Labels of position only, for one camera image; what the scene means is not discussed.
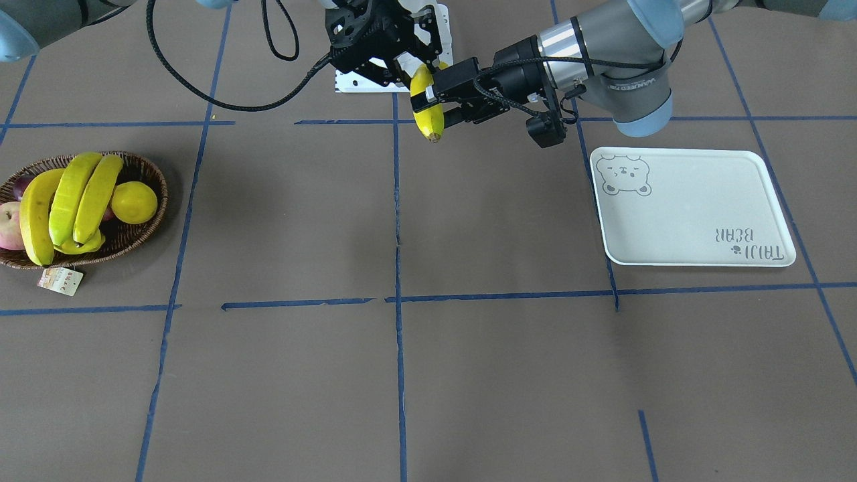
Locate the paper price tag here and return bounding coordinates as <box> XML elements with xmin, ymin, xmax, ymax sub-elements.
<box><xmin>37</xmin><ymin>266</ymin><xmax>85</xmax><ymax>297</ymax></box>

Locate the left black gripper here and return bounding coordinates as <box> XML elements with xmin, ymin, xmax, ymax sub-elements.
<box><xmin>410</xmin><ymin>58</ymin><xmax>546</xmax><ymax>129</ymax></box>

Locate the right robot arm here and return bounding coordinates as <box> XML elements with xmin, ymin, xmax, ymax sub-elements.
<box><xmin>1</xmin><ymin>1</ymin><xmax>452</xmax><ymax>88</ymax></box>

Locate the yellow lemon fruit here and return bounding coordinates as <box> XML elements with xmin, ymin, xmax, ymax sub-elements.
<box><xmin>110</xmin><ymin>182</ymin><xmax>158</xmax><ymax>225</ymax></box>

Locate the pink yellow apple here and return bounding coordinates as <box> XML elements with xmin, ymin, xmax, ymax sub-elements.
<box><xmin>1</xmin><ymin>202</ymin><xmax>25</xmax><ymax>251</ymax></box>

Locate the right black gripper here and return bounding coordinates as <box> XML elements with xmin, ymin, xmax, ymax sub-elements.
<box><xmin>325</xmin><ymin>1</ymin><xmax>442</xmax><ymax>86</ymax></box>

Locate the dark red apple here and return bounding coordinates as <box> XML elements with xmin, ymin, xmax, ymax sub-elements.
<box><xmin>12</xmin><ymin>175</ymin><xmax>34</xmax><ymax>202</ymax></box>

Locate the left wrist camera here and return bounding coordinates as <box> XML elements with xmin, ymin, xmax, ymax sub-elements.
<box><xmin>526</xmin><ymin>112</ymin><xmax>567</xmax><ymax>149</ymax></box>

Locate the white rectangular tray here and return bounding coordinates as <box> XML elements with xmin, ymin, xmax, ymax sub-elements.
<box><xmin>589</xmin><ymin>147</ymin><xmax>797</xmax><ymax>268</ymax></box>

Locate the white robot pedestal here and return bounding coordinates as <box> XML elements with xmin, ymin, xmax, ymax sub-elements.
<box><xmin>325</xmin><ymin>1</ymin><xmax>453</xmax><ymax>94</ymax></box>

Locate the yellow banana long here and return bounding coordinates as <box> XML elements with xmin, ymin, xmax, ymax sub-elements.
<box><xmin>19</xmin><ymin>169</ymin><xmax>64</xmax><ymax>266</ymax></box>

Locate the small yellow banana bottom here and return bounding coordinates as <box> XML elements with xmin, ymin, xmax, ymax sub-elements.
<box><xmin>53</xmin><ymin>230</ymin><xmax>105</xmax><ymax>256</ymax></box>

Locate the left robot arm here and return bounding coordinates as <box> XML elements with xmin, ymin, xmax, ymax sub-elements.
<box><xmin>411</xmin><ymin>1</ymin><xmax>855</xmax><ymax>149</ymax></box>

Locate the brown wicker basket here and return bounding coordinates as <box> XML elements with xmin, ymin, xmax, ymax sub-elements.
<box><xmin>1</xmin><ymin>151</ymin><xmax>169</xmax><ymax>268</ymax></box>

